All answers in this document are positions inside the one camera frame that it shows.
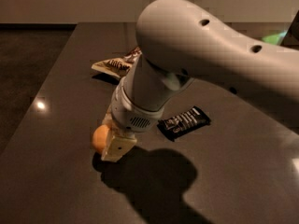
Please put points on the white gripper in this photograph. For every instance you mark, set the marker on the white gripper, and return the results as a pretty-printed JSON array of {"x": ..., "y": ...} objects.
[{"x": 129, "y": 114}]

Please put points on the black snack bar wrapper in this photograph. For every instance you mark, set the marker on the black snack bar wrapper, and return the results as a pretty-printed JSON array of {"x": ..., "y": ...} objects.
[{"x": 183, "y": 123}]

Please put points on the orange fruit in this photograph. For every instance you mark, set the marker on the orange fruit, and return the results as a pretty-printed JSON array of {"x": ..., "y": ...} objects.
[{"x": 100, "y": 136}]

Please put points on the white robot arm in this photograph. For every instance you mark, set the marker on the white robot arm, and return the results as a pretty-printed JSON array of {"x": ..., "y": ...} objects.
[{"x": 180, "y": 42}]

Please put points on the brown chip bag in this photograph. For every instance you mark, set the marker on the brown chip bag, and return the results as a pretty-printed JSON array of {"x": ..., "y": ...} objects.
[{"x": 118, "y": 67}]

